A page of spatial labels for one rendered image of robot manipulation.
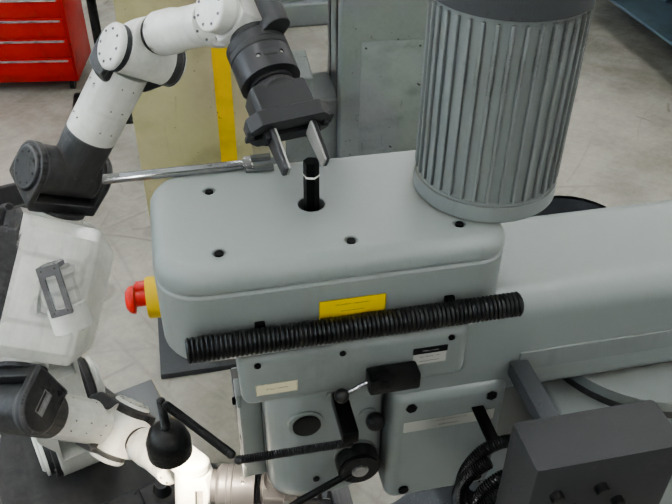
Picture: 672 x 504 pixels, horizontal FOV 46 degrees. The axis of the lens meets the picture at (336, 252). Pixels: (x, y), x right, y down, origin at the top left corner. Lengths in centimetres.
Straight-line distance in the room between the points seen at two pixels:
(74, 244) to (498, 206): 78
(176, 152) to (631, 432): 225
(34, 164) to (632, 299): 101
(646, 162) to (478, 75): 430
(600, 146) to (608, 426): 431
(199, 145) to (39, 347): 163
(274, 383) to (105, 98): 58
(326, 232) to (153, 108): 194
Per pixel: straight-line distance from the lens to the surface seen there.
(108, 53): 135
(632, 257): 128
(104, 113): 142
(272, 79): 109
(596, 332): 127
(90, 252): 149
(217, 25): 114
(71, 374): 200
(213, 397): 338
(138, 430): 170
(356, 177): 114
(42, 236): 148
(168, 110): 292
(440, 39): 99
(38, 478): 253
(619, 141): 540
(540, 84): 98
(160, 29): 130
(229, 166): 116
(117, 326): 378
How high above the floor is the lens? 250
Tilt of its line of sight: 38 degrees down
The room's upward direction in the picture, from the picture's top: 1 degrees clockwise
